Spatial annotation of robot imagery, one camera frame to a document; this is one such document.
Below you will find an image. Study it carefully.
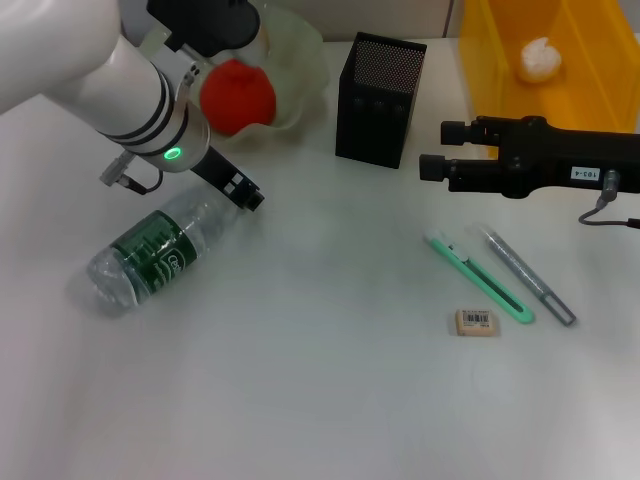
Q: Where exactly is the grey glitter pen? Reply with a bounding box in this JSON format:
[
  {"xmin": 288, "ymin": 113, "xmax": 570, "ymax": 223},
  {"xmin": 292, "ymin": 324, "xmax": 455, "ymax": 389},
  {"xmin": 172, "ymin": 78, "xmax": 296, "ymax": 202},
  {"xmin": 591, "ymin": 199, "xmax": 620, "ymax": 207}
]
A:
[{"xmin": 467, "ymin": 223, "xmax": 577, "ymax": 329}]

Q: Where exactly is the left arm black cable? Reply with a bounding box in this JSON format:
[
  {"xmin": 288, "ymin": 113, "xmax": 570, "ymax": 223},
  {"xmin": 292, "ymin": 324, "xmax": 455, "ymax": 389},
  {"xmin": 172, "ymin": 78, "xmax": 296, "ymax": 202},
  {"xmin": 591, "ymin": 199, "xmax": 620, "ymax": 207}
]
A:
[{"xmin": 98, "ymin": 151, "xmax": 166, "ymax": 196}]

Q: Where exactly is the translucent green wavy fruit plate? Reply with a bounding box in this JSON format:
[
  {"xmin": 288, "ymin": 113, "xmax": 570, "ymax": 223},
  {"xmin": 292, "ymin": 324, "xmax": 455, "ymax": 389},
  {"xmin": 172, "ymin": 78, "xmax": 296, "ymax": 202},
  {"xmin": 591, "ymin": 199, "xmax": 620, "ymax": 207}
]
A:
[{"xmin": 208, "ymin": 0, "xmax": 327, "ymax": 151}]

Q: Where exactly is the white paper ball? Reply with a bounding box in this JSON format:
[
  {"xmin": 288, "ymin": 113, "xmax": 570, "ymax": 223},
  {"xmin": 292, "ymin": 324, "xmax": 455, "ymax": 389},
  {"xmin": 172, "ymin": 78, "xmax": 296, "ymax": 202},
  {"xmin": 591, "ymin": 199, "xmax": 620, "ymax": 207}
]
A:
[{"xmin": 516, "ymin": 36, "xmax": 563, "ymax": 84}]

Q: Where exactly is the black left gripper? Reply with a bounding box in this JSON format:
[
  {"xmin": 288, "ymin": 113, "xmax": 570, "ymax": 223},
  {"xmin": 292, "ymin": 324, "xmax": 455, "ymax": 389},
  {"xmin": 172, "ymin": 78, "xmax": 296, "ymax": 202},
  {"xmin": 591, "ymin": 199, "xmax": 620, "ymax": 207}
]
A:
[{"xmin": 188, "ymin": 145, "xmax": 266, "ymax": 213}]

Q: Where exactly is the red-orange fruit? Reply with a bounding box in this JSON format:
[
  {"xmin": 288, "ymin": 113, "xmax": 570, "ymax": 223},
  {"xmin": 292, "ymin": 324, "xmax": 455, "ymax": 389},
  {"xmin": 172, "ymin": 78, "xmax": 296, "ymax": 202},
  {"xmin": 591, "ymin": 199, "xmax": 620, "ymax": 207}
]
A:
[{"xmin": 199, "ymin": 58, "xmax": 278, "ymax": 136}]

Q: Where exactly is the black mesh pen holder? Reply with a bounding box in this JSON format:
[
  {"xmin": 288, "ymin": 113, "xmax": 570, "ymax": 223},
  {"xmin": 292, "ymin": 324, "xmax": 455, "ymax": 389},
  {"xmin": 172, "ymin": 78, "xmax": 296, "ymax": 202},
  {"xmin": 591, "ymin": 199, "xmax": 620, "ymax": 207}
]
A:
[{"xmin": 334, "ymin": 31, "xmax": 429, "ymax": 171}]

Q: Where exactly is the beige eraser with barcode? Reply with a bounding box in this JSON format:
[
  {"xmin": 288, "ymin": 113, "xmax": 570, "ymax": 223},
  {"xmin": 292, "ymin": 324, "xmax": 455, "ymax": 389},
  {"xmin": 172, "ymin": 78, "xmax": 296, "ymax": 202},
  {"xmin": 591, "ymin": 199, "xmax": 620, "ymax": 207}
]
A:
[{"xmin": 454, "ymin": 308, "xmax": 502, "ymax": 338}]

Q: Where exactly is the clear green-label water bottle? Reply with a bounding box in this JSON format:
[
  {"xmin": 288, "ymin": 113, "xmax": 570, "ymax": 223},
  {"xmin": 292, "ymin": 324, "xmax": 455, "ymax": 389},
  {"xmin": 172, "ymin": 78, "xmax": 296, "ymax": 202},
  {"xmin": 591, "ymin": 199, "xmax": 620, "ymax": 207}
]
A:
[{"xmin": 85, "ymin": 181, "xmax": 252, "ymax": 318}]

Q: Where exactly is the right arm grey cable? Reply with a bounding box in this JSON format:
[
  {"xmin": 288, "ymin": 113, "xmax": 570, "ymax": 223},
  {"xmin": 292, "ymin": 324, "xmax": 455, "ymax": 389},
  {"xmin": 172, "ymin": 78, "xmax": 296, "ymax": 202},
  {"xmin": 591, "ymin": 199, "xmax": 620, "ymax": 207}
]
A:
[{"xmin": 578, "ymin": 168, "xmax": 640, "ymax": 229}]

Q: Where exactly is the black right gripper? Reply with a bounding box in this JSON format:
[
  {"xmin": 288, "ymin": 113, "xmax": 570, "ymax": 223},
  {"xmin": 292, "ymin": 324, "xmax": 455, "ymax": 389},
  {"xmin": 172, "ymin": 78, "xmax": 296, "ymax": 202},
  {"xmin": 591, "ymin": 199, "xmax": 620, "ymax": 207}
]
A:
[{"xmin": 418, "ymin": 115, "xmax": 640, "ymax": 200}]

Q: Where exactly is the green utility knife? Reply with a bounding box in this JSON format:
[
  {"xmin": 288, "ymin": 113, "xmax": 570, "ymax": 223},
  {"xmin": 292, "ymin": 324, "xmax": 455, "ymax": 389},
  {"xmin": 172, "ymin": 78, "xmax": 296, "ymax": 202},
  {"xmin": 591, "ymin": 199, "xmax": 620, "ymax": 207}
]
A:
[{"xmin": 423, "ymin": 228, "xmax": 536, "ymax": 326}]

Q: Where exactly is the yellow plastic bin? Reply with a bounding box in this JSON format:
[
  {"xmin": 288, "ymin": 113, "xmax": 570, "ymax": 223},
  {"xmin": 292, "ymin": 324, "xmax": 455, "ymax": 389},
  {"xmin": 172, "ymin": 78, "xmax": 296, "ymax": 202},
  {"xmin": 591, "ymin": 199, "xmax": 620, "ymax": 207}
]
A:
[{"xmin": 458, "ymin": 0, "xmax": 640, "ymax": 158}]

